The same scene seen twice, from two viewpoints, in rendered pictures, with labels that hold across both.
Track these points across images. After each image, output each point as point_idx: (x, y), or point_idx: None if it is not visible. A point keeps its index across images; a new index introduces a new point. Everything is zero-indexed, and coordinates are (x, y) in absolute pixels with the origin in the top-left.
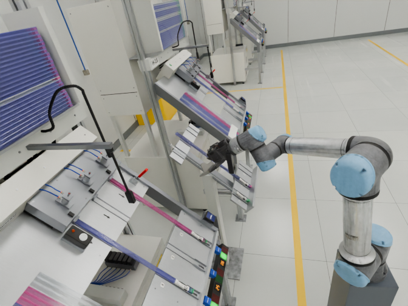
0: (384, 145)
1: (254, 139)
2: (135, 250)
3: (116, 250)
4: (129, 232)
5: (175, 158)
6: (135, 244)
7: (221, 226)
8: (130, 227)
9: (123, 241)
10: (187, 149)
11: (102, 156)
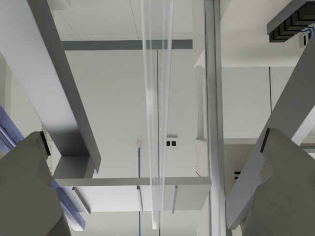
0: None
1: None
2: (267, 3)
3: (252, 25)
4: (218, 23)
5: (196, 200)
6: (251, 6)
7: None
8: (212, 28)
9: (236, 22)
10: (98, 190)
11: None
